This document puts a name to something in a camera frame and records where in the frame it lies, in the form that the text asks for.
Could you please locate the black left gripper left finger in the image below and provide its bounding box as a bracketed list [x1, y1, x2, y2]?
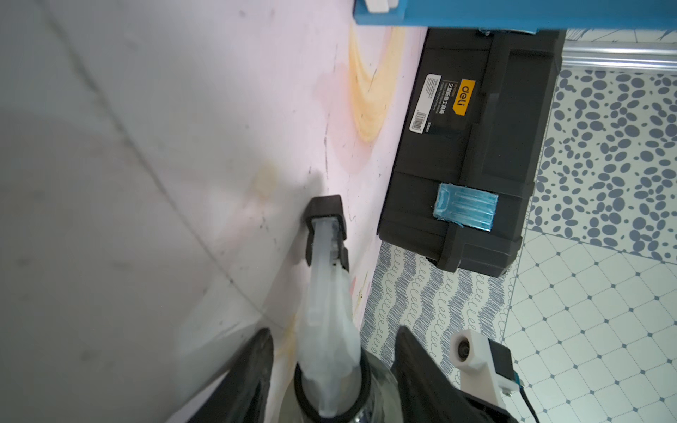
[189, 328, 274, 423]

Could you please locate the smoky clear black-nozzle spray bottle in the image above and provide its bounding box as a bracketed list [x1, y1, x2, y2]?
[279, 195, 403, 422]

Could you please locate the black yellow toolbox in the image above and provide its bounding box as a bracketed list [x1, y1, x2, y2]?
[377, 28, 566, 277]

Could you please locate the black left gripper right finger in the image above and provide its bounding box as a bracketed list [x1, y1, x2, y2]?
[393, 326, 516, 422]

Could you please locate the blue white slatted shelf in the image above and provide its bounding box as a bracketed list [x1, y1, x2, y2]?
[354, 0, 676, 32]

